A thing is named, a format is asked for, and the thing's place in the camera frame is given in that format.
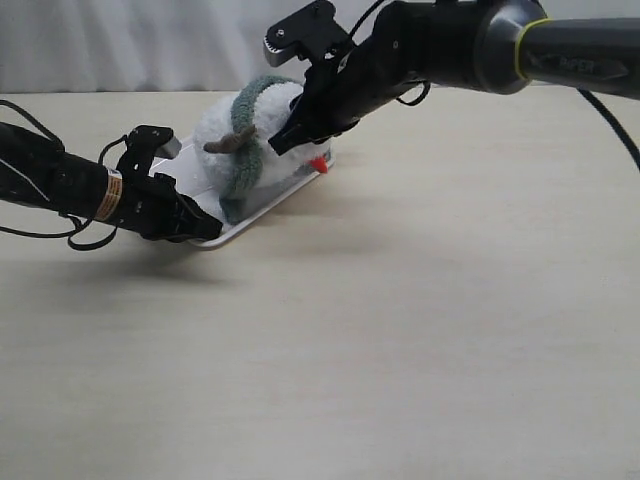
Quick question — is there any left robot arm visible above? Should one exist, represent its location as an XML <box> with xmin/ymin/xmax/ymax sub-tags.
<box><xmin>1</xmin><ymin>122</ymin><xmax>223</xmax><ymax>243</ymax></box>

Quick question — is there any white plastic tray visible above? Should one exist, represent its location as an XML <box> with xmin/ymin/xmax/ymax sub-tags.
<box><xmin>150</xmin><ymin>137</ymin><xmax>321</xmax><ymax>250</ymax></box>

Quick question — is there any white plush snowman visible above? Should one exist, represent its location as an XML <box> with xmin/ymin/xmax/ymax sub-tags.
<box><xmin>192</xmin><ymin>75</ymin><xmax>333</xmax><ymax>218</ymax></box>

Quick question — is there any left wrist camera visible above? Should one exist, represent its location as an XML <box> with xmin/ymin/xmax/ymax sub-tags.
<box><xmin>127</xmin><ymin>124</ymin><xmax>182</xmax><ymax>159</ymax></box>

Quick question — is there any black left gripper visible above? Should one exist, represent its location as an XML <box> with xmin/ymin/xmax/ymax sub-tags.
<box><xmin>107</xmin><ymin>134</ymin><xmax>223</xmax><ymax>243</ymax></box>

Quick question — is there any white curtain backdrop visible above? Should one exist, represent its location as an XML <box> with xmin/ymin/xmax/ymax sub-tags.
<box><xmin>1</xmin><ymin>1</ymin><xmax>309</xmax><ymax>94</ymax></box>

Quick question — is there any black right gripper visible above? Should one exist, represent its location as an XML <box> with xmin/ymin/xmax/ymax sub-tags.
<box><xmin>268</xmin><ymin>33</ymin><xmax>430</xmax><ymax>155</ymax></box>

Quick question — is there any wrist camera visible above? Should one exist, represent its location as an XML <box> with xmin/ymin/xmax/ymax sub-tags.
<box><xmin>263</xmin><ymin>0</ymin><xmax>356</xmax><ymax>68</ymax></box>
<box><xmin>127</xmin><ymin>124</ymin><xmax>182</xmax><ymax>159</ymax></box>

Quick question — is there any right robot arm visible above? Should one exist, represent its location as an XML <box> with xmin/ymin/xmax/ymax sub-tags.
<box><xmin>264</xmin><ymin>1</ymin><xmax>639</xmax><ymax>154</ymax></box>

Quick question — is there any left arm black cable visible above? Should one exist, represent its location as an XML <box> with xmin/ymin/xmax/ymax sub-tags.
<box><xmin>0</xmin><ymin>98</ymin><xmax>131</xmax><ymax>251</ymax></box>

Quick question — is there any green knitted scarf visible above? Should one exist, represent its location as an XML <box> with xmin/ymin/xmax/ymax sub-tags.
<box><xmin>219</xmin><ymin>75</ymin><xmax>302</xmax><ymax>209</ymax></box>

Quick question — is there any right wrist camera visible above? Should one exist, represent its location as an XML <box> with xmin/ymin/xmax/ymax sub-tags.
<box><xmin>263</xmin><ymin>0</ymin><xmax>356</xmax><ymax>68</ymax></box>

